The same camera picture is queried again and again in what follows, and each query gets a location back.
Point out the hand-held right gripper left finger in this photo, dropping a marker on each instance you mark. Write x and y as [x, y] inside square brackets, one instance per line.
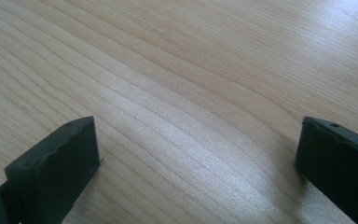
[54, 169]

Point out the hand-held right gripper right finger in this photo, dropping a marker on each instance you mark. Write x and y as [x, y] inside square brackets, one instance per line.
[338, 168]

